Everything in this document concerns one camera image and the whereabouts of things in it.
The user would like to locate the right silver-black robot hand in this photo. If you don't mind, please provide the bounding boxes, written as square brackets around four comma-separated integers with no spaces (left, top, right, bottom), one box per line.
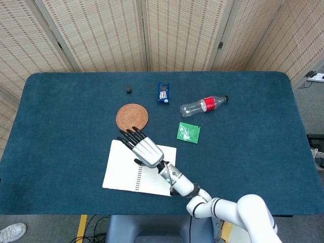
[116,126,165,169]

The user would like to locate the tan spiral-bound notebook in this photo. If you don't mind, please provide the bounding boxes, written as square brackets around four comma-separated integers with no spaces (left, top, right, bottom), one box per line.
[102,139,177,197]

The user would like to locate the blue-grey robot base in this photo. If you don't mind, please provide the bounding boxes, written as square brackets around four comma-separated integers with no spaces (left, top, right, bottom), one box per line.
[105,215,216,243]

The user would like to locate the round woven rattan coaster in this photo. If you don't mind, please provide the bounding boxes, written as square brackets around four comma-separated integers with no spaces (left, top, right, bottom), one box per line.
[115,103,149,133]

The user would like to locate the green foil sachet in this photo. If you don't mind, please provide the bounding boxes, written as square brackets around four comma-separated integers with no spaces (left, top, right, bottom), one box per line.
[176,121,201,144]

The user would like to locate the blue cookie snack packet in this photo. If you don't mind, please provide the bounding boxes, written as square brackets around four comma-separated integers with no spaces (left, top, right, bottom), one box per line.
[157,82,171,105]

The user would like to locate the empty red-label plastic bottle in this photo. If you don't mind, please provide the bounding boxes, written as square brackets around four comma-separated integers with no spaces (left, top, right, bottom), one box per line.
[179,95,230,118]

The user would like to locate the blue velvet tablecloth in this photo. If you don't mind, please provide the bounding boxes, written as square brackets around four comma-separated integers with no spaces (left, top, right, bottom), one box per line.
[0,71,324,216]

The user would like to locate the yellow floor tape strip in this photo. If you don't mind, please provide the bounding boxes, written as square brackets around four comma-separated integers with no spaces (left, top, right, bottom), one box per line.
[75,214,88,243]

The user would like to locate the white sneaker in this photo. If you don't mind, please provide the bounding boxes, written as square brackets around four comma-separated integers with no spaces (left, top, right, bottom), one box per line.
[0,222,27,243]

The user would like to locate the white power strip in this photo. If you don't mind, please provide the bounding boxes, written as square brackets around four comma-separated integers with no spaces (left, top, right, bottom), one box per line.
[306,72,324,83]

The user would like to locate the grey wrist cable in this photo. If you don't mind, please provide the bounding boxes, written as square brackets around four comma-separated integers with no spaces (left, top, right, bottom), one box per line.
[164,161,176,193]

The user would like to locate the black floor cables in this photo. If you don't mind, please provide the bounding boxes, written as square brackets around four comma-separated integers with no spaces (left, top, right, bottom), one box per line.
[69,215,110,243]

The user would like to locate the black equipment frame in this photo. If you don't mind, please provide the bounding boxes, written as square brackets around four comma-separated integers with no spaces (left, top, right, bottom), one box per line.
[306,134,324,152]

